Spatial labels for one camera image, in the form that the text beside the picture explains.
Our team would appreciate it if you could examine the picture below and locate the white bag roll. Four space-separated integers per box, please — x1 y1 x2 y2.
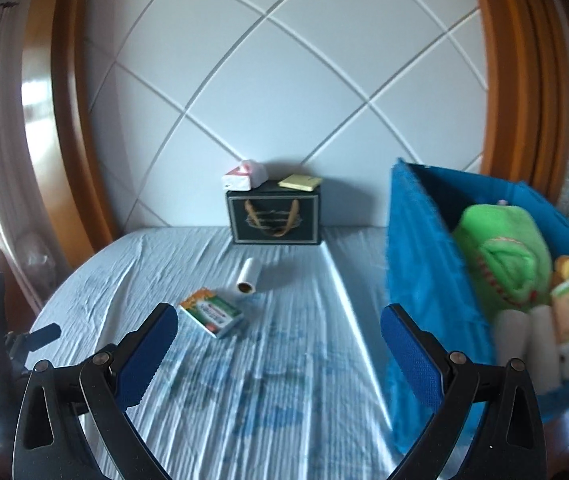
496 309 534 367
236 257 264 295
531 304 564 392

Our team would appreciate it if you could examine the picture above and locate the black gift box gold handle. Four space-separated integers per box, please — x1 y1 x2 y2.
226 182 322 247

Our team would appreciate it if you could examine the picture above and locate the small pink white tissue pack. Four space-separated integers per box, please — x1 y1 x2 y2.
222 159 268 191

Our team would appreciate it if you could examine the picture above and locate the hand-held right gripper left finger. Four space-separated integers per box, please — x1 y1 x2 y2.
13 302 179 480

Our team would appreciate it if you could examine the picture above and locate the white padded headboard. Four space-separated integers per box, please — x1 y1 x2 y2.
84 0 490 233

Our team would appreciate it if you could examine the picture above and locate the blue fabric storage container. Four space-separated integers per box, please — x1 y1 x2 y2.
385 157 569 456

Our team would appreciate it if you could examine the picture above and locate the yellow notepad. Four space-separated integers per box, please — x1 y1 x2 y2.
278 174 323 193

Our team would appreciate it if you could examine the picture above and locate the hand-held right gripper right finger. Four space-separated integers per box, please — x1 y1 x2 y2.
381 304 548 480

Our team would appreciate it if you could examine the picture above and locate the wooden headboard frame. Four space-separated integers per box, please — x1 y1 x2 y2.
49 0 565 261

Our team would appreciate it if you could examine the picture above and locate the green plush toy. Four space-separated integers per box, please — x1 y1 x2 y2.
452 203 554 312

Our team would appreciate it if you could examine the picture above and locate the light blue bedsheet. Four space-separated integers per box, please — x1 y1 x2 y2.
29 225 400 480

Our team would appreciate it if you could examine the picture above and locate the orange green cardboard box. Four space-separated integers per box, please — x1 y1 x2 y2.
179 287 244 339

